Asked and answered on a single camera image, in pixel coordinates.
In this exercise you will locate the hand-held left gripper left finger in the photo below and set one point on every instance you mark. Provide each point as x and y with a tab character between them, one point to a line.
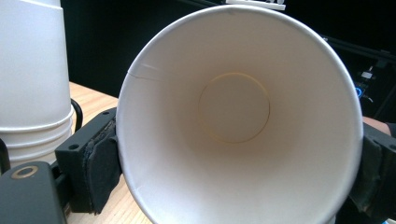
93	161

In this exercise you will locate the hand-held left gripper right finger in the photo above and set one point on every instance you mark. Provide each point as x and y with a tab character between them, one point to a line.
378	174

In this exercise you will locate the stack of white paper cups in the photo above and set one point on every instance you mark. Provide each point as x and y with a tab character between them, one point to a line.
31	77

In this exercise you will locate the single white paper cup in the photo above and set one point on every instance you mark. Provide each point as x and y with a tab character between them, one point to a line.
233	109

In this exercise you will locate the device with blue light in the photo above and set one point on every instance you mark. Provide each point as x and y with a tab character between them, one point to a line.
362	84

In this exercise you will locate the black metal tripod stand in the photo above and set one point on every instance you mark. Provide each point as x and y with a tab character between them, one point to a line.
358	46

